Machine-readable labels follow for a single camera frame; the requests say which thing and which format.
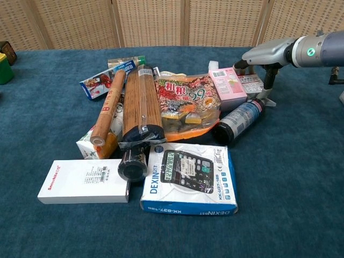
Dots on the green white orange carton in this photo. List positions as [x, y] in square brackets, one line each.
[88, 147]

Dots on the small red and white box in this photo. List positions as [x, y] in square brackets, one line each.
[251, 84]

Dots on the blue white electronics pack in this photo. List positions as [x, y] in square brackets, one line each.
[188, 182]

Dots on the white Snowhite box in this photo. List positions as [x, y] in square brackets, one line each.
[80, 180]

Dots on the dark pump bottle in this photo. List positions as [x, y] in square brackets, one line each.
[239, 118]

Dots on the small beige packet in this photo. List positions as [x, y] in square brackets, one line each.
[167, 74]

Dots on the white tube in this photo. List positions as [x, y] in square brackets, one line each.
[213, 65]

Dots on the pink box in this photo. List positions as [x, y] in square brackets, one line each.
[228, 88]

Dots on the green container yellow lid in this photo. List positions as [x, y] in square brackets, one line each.
[5, 71]

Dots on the woven bamboo folding screen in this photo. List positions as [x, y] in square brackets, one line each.
[150, 24]

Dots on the small black cylinder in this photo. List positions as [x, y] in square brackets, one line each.
[133, 168]

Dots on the blue white toothpaste box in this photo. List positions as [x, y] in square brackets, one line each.
[98, 83]

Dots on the spice bottle green cap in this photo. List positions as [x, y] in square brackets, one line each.
[126, 60]

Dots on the small black packet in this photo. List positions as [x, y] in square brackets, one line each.
[156, 72]

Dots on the brown cardboard tube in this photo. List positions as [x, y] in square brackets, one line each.
[108, 107]

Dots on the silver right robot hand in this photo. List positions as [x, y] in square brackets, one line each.
[271, 52]

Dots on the blue table cloth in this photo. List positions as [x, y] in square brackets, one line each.
[282, 174]

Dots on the colourful grain snack bag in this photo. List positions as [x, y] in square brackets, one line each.
[185, 104]

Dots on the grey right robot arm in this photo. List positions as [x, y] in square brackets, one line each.
[322, 49]

